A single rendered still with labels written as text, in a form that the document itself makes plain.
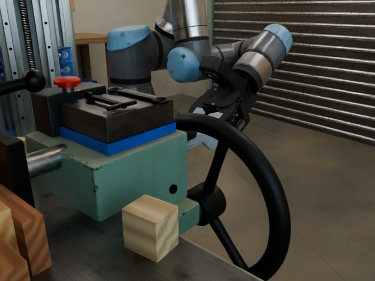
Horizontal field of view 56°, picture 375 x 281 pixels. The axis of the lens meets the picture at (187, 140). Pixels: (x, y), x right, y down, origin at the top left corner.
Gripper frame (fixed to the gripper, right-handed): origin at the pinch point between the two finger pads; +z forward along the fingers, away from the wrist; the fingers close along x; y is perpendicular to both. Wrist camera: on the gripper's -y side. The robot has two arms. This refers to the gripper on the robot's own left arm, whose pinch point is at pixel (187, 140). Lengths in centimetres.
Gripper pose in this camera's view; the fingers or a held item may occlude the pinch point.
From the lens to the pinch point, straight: 62.8
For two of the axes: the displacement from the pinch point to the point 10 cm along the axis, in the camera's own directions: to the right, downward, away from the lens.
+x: -7.5, -2.5, 6.1
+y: 3.3, 6.6, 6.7
